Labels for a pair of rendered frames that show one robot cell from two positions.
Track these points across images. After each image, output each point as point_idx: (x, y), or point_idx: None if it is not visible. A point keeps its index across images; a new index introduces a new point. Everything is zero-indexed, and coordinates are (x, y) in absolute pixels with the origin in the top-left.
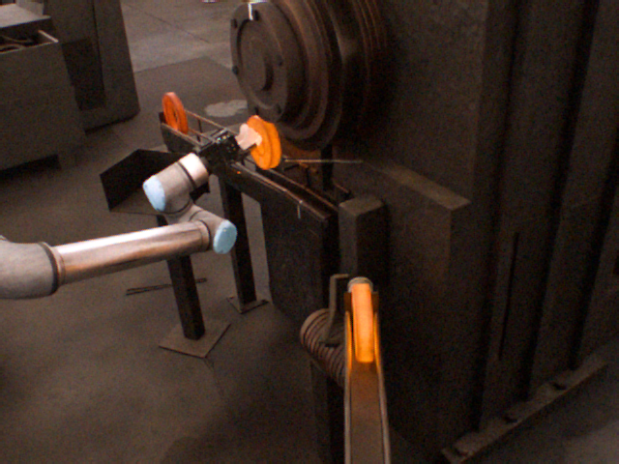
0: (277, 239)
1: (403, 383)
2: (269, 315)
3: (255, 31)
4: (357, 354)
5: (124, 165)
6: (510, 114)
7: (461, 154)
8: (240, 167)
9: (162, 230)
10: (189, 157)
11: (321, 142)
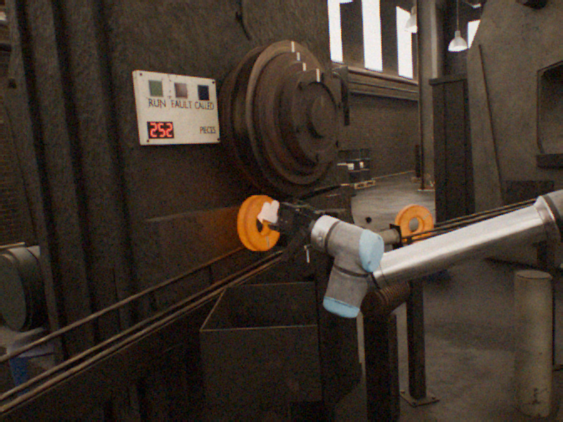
0: None
1: (341, 342)
2: None
3: (315, 91)
4: (432, 228)
5: (251, 341)
6: None
7: (333, 161)
8: (222, 290)
9: (419, 242)
10: (328, 217)
11: (323, 173)
